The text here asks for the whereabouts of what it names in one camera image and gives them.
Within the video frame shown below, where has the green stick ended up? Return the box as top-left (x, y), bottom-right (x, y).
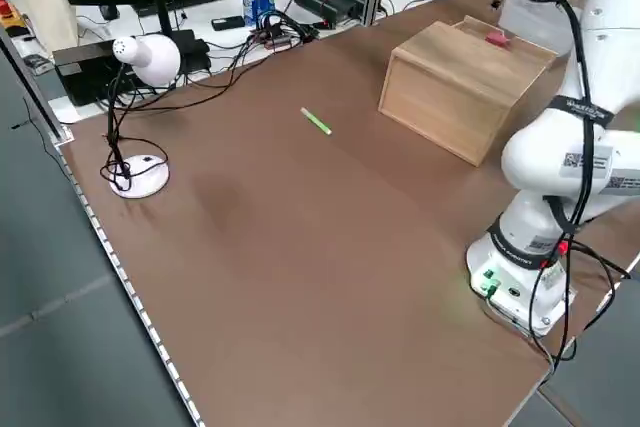
top-left (299, 106), bottom-right (334, 137)

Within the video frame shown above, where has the wooden drawer cabinet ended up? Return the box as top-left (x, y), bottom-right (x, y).
top-left (377, 20), bottom-right (548, 168)

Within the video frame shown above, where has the black box device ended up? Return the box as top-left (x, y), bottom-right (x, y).
top-left (52, 40), bottom-right (134, 108)

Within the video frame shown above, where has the black phone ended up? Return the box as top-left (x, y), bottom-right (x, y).
top-left (210, 16), bottom-right (247, 32)

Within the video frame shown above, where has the white desk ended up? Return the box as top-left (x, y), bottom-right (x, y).
top-left (47, 0), bottom-right (503, 124)

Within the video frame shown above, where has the white desk lamp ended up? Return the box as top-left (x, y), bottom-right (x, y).
top-left (101, 34), bottom-right (182, 199)

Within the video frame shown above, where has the beige board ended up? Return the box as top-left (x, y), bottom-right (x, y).
top-left (0, 0), bottom-right (80, 56)

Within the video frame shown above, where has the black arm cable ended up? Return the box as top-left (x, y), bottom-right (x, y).
top-left (514, 0), bottom-right (632, 364)

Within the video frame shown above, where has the black cable hub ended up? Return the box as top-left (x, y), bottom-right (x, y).
top-left (248, 10), bottom-right (321, 52)

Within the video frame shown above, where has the black lamp cable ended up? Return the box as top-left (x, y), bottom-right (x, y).
top-left (99, 34), bottom-right (311, 193)

